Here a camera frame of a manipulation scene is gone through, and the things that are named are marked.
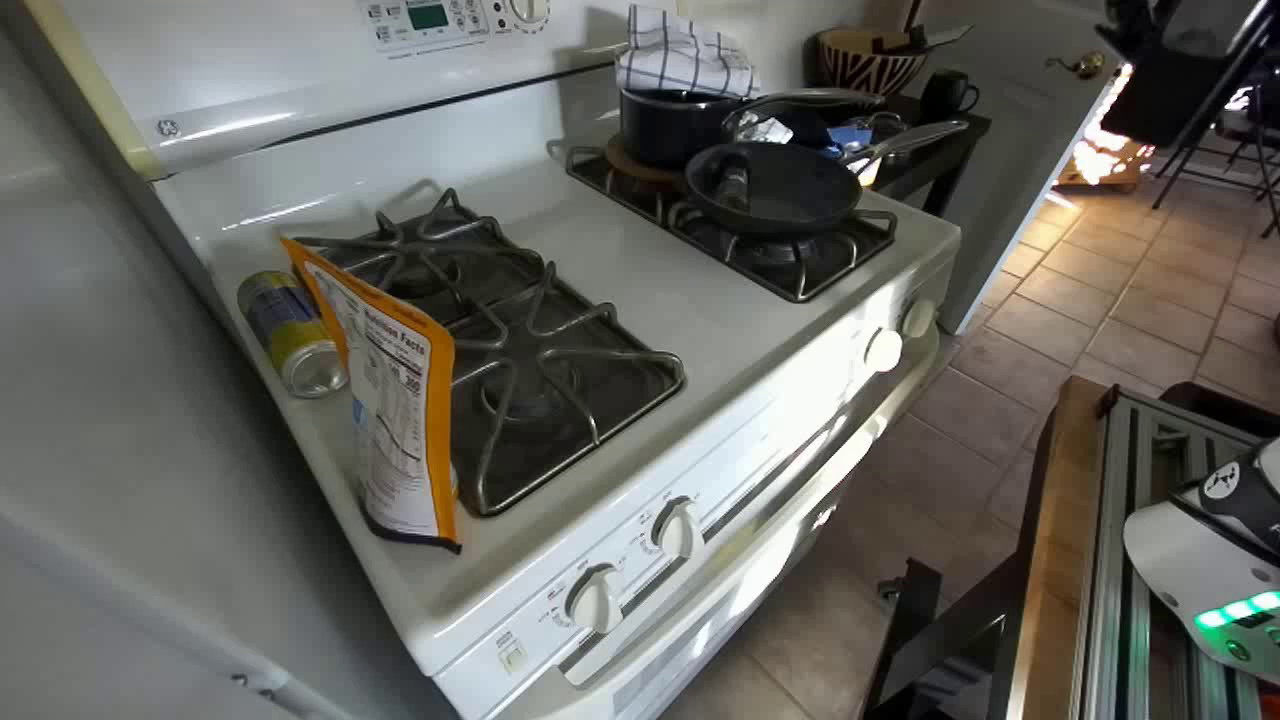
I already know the wooden board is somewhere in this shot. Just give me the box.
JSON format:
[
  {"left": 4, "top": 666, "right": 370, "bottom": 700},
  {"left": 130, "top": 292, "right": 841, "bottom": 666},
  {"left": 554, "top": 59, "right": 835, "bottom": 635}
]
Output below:
[{"left": 1000, "top": 375, "right": 1117, "bottom": 720}]

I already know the white refrigerator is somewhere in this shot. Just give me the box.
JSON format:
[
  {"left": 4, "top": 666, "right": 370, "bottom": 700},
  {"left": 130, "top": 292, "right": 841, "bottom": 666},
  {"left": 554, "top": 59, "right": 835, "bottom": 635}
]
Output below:
[{"left": 0, "top": 0, "right": 457, "bottom": 720}]

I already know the round cork trivet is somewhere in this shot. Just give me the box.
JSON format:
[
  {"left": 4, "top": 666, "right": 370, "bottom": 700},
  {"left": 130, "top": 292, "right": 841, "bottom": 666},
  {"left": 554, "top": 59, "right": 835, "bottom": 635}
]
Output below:
[{"left": 603, "top": 138, "right": 694, "bottom": 191}]

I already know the dark saucepan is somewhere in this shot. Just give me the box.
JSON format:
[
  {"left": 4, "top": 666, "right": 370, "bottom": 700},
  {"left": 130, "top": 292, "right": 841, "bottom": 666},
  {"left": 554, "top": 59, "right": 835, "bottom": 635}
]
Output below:
[{"left": 618, "top": 86, "right": 801, "bottom": 174}]

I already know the black grate under pans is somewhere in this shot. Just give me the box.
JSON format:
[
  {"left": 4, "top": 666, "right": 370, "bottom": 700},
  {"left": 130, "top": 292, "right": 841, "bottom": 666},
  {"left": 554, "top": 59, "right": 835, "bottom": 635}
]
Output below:
[{"left": 559, "top": 138, "right": 899, "bottom": 310}]

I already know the black metal bracket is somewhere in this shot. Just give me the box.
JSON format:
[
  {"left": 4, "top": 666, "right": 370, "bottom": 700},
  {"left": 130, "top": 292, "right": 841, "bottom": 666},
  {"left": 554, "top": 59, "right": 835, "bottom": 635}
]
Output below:
[{"left": 860, "top": 556, "right": 1033, "bottom": 720}]

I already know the black mug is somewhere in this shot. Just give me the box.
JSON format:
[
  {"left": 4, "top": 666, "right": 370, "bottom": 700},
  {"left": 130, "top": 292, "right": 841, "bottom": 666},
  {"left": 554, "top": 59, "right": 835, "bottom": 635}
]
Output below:
[{"left": 918, "top": 69, "right": 985, "bottom": 124}]

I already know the white gas stove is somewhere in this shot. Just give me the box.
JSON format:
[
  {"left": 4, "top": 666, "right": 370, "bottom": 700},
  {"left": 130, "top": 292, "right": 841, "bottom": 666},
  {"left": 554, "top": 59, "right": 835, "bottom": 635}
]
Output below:
[{"left": 24, "top": 0, "right": 965, "bottom": 720}]

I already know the white door with knob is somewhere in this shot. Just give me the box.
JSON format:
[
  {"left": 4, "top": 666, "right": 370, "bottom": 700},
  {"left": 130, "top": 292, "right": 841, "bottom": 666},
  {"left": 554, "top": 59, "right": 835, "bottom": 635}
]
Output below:
[{"left": 918, "top": 0, "right": 1154, "bottom": 338}]

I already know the white stove knob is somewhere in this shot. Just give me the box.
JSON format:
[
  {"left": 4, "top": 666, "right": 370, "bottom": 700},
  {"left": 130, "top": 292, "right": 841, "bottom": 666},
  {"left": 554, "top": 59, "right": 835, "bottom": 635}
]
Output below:
[
  {"left": 898, "top": 292, "right": 941, "bottom": 343},
  {"left": 644, "top": 493, "right": 703, "bottom": 564},
  {"left": 559, "top": 561, "right": 623, "bottom": 635},
  {"left": 860, "top": 325, "right": 909, "bottom": 375}
]

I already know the woven patterned basket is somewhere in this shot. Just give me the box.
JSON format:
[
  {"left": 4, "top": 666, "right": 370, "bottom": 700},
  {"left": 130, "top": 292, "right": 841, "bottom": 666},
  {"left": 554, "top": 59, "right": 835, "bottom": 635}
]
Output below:
[{"left": 812, "top": 26, "right": 935, "bottom": 100}]

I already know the yellow blue can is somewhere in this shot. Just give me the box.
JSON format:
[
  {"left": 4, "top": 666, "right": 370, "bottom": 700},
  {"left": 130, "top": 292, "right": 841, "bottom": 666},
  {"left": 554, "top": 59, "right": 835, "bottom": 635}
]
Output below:
[{"left": 236, "top": 269, "right": 353, "bottom": 402}]

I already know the black tripod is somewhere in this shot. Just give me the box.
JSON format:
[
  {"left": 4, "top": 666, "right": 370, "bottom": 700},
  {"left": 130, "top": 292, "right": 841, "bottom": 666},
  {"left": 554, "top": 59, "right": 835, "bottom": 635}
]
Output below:
[{"left": 1154, "top": 0, "right": 1280, "bottom": 235}]

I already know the black frying pan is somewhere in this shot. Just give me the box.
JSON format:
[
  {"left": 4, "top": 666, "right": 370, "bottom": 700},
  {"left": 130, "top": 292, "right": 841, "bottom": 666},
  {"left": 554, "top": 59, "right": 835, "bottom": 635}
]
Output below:
[{"left": 679, "top": 115, "right": 976, "bottom": 244}]

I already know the aluminium profile frame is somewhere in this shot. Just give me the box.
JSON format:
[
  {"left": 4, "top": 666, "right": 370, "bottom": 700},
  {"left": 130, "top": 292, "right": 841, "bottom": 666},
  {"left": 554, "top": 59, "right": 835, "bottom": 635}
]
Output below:
[{"left": 1077, "top": 394, "right": 1280, "bottom": 720}]

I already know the orange white food packet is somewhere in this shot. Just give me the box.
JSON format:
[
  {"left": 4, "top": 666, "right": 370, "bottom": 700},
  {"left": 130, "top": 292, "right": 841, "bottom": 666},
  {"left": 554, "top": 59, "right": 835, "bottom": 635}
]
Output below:
[{"left": 275, "top": 234, "right": 464, "bottom": 553}]

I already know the black grate without pans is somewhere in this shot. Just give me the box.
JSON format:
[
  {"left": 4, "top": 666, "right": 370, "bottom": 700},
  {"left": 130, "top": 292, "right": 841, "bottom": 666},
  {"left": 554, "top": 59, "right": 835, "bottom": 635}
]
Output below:
[{"left": 287, "top": 177, "right": 694, "bottom": 521}]

